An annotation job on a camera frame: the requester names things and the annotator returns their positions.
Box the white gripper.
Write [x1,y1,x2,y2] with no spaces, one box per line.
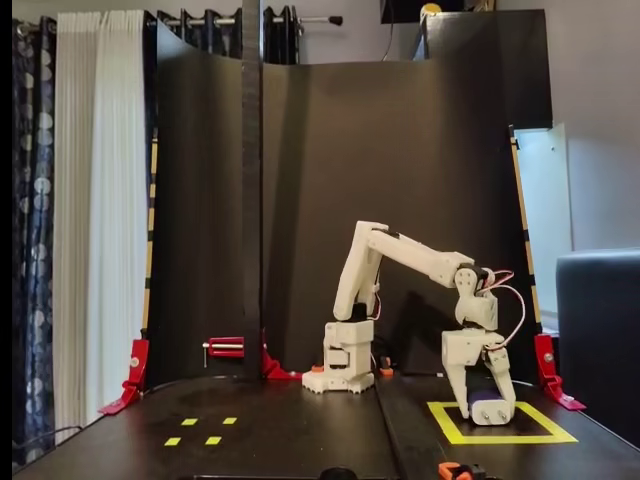
[441,329,518,420]

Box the blue white charger block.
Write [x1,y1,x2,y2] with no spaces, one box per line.
[467,385,514,428]

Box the yellow tape square outline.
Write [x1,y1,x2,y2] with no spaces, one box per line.
[426,399,580,446]

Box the red table clamp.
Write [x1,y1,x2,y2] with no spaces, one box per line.
[532,333,587,412]
[98,338,151,415]

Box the yellow black striped stick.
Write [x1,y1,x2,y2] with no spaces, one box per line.
[507,123,544,335]
[141,127,160,341]

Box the black corrugated backdrop board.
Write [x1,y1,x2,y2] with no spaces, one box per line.
[144,8,554,392]

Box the red screw clamp silver rod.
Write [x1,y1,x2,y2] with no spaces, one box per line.
[201,336,246,369]

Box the silver curtain rod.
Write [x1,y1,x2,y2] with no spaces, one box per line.
[164,14,344,27]

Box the white curtain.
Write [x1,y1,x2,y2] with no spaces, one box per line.
[52,9,151,444]

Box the black grommet curtain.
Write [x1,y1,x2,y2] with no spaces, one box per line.
[144,5,301,66]

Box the dark blue patterned curtain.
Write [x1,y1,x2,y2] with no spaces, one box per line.
[12,14,57,466]

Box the red black white servo cable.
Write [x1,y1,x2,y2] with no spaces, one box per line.
[487,269,528,351]
[366,277,385,324]

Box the red mast base bracket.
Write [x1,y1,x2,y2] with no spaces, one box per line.
[261,327,304,382]

